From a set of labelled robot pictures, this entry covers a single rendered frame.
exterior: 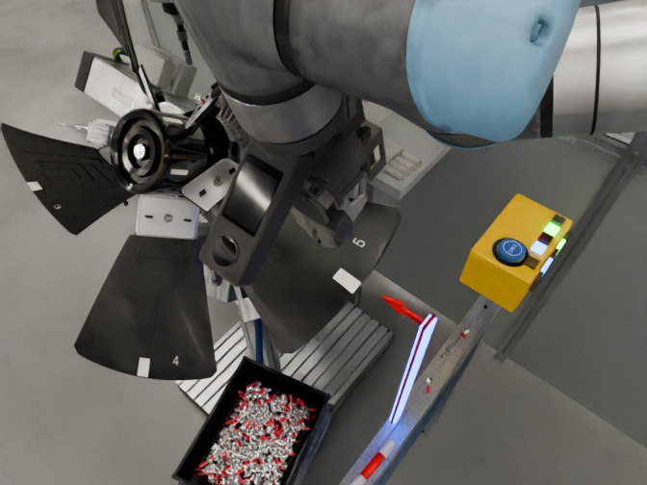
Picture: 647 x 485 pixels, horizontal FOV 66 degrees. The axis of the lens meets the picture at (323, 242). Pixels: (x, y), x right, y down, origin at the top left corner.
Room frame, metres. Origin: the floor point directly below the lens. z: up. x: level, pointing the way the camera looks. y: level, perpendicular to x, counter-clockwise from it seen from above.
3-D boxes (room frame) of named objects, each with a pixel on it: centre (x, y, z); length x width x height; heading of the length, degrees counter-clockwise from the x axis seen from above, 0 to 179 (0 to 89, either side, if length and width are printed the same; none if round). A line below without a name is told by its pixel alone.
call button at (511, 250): (0.45, -0.29, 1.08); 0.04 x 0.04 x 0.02
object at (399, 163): (0.88, -0.16, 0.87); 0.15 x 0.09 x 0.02; 45
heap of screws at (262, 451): (0.23, 0.11, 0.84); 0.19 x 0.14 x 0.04; 155
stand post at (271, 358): (0.66, 0.18, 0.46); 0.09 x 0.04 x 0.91; 50
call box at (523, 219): (0.49, -0.32, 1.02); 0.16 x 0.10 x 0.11; 140
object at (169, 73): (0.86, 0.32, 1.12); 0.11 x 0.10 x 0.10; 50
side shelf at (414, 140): (0.99, -0.12, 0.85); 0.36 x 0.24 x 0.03; 50
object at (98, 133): (0.72, 0.41, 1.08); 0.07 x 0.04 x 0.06; 61
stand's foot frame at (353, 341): (0.73, 0.12, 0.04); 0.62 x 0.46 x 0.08; 140
